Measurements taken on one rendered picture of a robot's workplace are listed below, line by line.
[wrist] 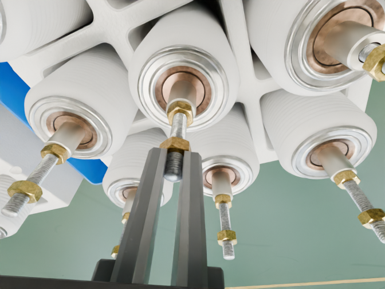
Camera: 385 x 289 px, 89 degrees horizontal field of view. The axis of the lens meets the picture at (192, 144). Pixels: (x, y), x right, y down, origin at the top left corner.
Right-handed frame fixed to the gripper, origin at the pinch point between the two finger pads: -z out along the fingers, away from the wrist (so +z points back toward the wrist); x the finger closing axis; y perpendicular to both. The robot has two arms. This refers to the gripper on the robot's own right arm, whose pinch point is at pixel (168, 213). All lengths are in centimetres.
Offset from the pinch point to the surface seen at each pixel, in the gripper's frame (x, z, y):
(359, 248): -96, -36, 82
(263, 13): -5.6, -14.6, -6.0
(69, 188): 22.5, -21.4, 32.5
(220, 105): -3.3, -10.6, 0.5
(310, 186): -46, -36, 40
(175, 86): 0.6, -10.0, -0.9
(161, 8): 3.0, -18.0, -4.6
